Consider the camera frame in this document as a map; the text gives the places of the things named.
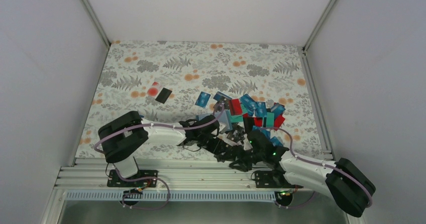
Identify teal green card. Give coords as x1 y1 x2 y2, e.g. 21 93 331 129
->
230 105 249 123

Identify black card with chip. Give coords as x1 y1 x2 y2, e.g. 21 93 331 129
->
228 125 245 143

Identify teal leather card holder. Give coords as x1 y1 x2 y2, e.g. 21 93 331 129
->
195 110 233 132

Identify black card near left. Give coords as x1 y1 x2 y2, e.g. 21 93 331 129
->
155 88 172 104

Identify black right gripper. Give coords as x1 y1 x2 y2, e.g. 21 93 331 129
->
222 145 264 173

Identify blue card pile front right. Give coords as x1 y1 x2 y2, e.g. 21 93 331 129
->
252 126 284 147

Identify floral patterned table mat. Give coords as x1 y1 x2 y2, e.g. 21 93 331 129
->
76 41 325 159

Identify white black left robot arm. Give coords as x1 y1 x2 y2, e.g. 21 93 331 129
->
94 111 232 186

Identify red card with black stripe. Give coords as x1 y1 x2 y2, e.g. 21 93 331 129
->
229 99 243 116

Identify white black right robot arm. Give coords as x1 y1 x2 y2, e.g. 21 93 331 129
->
229 130 376 217

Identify white card with red circle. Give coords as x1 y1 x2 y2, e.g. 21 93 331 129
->
147 82 163 97

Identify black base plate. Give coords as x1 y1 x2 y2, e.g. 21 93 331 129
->
106 169 159 188
251 170 296 188

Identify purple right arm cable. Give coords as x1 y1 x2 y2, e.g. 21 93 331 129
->
258 127 373 210

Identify aluminium rail frame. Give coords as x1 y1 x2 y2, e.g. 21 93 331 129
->
54 158 354 191

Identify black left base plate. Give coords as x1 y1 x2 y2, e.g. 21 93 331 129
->
106 169 159 188

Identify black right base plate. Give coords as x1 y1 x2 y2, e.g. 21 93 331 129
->
251 170 296 188

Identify blue card front left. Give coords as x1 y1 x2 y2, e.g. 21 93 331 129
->
195 91 211 108

